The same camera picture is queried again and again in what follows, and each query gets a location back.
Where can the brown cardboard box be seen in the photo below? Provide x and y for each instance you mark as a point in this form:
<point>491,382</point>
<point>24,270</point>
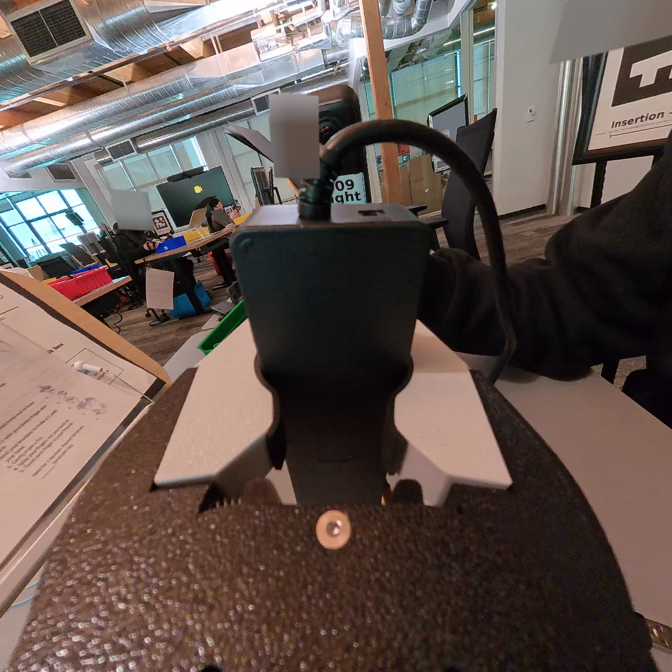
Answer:
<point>420,183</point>

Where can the long silver ceiling duct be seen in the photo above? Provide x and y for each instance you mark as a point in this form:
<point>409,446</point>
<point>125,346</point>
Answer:
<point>157,99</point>

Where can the black white marker sign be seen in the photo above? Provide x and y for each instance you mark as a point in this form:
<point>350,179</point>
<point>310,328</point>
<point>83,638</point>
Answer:
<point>161,221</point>

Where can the wooden top desk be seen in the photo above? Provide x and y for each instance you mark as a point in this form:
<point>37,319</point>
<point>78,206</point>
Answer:
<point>157,257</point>

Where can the person's right forearm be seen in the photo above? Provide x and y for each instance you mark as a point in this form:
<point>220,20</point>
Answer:
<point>577,294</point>

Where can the green plastic bin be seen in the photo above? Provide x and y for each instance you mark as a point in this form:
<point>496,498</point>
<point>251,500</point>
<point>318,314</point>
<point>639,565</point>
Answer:
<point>218,336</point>

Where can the black framed sign stand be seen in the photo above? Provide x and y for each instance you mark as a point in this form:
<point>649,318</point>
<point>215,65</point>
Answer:
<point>630,126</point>

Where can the yellow parts tray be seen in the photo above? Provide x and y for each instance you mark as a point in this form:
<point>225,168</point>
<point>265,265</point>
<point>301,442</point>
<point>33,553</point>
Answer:
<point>197,235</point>

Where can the large black wall screen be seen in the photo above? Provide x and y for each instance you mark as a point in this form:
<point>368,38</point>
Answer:
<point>194,191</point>

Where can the grey pin board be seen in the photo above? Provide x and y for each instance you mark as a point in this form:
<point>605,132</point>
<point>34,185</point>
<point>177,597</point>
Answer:
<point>446,126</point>

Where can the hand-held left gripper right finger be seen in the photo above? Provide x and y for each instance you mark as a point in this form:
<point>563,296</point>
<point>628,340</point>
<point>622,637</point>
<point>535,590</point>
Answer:
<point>451,420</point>

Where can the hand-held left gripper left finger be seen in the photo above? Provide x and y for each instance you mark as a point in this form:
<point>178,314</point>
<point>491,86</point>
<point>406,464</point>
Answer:
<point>210,420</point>

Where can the instruction sheet stand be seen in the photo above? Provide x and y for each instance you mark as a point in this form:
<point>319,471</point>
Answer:
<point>52,399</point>

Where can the blue bag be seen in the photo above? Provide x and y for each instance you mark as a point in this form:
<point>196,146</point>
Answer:
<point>183,307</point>

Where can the black angled panel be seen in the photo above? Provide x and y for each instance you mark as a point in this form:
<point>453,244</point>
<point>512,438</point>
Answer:
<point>249,141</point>

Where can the small blue parts tray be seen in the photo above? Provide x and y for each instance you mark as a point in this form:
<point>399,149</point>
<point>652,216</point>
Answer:
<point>170,245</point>

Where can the ceiling air vent box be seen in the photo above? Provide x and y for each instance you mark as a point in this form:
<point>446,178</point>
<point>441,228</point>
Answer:
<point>47,26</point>

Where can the wooden post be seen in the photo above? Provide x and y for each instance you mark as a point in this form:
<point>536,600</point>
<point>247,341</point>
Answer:
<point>378,78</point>

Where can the black office chair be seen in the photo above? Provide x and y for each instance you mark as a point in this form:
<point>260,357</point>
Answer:
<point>467,173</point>

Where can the red plastic bin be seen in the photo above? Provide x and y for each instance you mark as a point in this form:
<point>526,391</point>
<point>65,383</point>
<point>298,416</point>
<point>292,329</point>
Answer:
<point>84,283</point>

